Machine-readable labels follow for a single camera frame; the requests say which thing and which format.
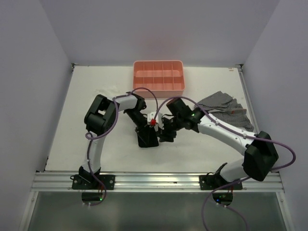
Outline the pink divided plastic tray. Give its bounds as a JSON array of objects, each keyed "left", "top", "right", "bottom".
[{"left": 133, "top": 60, "right": 185, "bottom": 98}]

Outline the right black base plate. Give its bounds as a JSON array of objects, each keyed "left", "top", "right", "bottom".
[{"left": 199, "top": 172, "right": 229, "bottom": 190}]

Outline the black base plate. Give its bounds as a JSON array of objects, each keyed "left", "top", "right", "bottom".
[
  {"left": 199, "top": 172, "right": 229, "bottom": 190},
  {"left": 70, "top": 174, "right": 115, "bottom": 190}
]

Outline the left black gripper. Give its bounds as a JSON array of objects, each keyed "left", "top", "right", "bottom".
[{"left": 125, "top": 109, "right": 153, "bottom": 144}]

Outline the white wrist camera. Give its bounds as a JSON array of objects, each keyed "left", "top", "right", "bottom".
[
  {"left": 146, "top": 111, "right": 156, "bottom": 126},
  {"left": 147, "top": 114, "right": 164, "bottom": 131}
]

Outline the white underwear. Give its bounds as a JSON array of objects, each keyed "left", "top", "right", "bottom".
[{"left": 94, "top": 86, "right": 121, "bottom": 97}]

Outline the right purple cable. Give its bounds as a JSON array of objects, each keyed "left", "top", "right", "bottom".
[{"left": 155, "top": 96, "right": 297, "bottom": 231}]

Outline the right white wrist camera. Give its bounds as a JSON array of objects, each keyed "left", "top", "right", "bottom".
[{"left": 147, "top": 114, "right": 164, "bottom": 131}]

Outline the aluminium mounting rail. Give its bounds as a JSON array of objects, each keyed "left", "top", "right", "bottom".
[{"left": 30, "top": 171, "right": 284, "bottom": 193}]

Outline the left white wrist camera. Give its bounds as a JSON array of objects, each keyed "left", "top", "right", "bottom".
[{"left": 146, "top": 111, "right": 156, "bottom": 126}]

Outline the purple cable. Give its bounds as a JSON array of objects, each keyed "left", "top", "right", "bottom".
[
  {"left": 155, "top": 96, "right": 297, "bottom": 231},
  {"left": 85, "top": 88, "right": 159, "bottom": 207}
]

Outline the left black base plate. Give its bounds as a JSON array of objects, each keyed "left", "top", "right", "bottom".
[{"left": 70, "top": 174, "right": 115, "bottom": 190}]

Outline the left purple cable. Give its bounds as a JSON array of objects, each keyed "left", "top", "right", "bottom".
[{"left": 85, "top": 88, "right": 159, "bottom": 207}]

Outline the black underwear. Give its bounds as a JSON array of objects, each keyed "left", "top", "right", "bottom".
[{"left": 136, "top": 125, "right": 159, "bottom": 148}]

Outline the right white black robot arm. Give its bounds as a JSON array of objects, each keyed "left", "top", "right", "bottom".
[{"left": 150, "top": 98, "right": 279, "bottom": 189}]

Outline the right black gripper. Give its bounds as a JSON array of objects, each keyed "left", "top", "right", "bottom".
[{"left": 156, "top": 114, "right": 184, "bottom": 141}]

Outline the grey striped underwear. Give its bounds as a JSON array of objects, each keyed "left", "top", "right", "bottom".
[{"left": 198, "top": 91, "right": 254, "bottom": 132}]

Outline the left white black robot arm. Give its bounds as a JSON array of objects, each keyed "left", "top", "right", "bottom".
[{"left": 73, "top": 93, "right": 159, "bottom": 190}]

